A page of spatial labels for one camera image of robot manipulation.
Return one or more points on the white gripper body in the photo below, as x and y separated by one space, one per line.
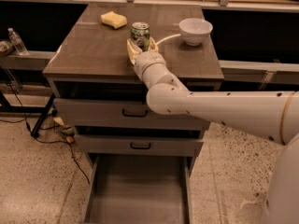
148 61

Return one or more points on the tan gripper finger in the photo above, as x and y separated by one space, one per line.
152 45
133 50

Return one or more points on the green soda can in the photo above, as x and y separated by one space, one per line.
140 34

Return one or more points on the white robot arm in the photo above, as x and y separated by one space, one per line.
272 115

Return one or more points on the grey drawer cabinet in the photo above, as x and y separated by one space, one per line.
92 63

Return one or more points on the grey top drawer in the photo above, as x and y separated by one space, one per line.
120 114

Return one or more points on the grey drawer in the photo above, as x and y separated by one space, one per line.
139 145
133 189
120 114

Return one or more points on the grey middle drawer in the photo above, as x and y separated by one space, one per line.
139 145

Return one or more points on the grey bottom drawer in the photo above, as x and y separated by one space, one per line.
133 189

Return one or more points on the yellow sponge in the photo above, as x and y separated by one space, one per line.
113 19

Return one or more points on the white bowl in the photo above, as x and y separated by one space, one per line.
194 31

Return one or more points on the clear plastic water bottle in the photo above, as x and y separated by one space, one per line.
17 42

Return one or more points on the black table leg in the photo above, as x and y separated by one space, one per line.
43 115

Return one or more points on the dish on side shelf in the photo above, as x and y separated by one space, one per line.
5 48

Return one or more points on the grey side shelf rail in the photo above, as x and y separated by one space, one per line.
33 60

